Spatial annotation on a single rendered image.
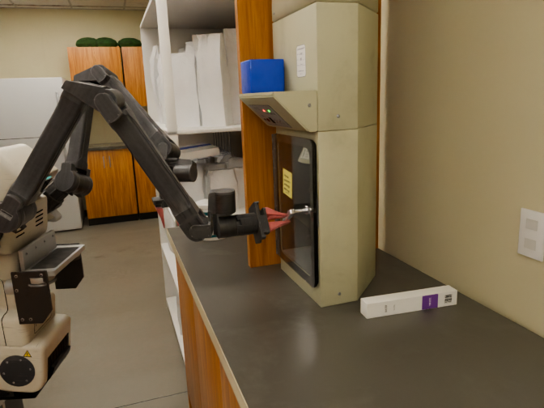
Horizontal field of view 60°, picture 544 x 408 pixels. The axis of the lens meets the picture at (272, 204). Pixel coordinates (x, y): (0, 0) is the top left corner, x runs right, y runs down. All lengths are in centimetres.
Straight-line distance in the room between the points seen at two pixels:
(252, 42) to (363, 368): 98
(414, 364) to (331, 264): 35
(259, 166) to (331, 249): 42
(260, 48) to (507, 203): 83
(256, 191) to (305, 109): 46
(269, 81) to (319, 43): 23
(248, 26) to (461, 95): 65
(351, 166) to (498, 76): 42
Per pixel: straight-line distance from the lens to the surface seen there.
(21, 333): 161
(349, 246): 127
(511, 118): 128
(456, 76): 143
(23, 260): 152
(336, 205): 122
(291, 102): 114
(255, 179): 152
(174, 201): 121
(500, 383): 107
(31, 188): 130
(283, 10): 139
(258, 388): 99
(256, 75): 133
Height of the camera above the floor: 150
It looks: 13 degrees down
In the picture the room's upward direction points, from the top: 2 degrees counter-clockwise
